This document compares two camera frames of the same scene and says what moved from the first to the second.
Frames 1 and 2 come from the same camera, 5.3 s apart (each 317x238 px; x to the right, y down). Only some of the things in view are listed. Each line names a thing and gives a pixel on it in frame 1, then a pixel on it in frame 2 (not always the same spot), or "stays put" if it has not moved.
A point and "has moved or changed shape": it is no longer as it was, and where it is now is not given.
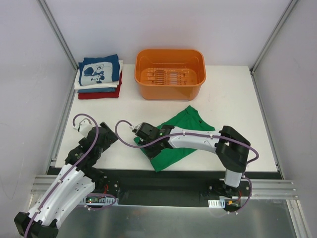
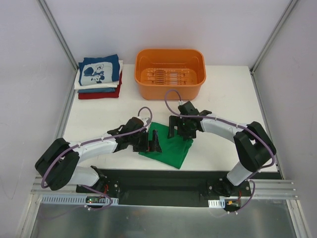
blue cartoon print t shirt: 99,70 stays put
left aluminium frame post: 58,34 stays put
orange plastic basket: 170,74 stays put
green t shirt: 190,118 has moved or changed shape
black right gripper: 150,150 to 179,126
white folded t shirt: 112,85 stays put
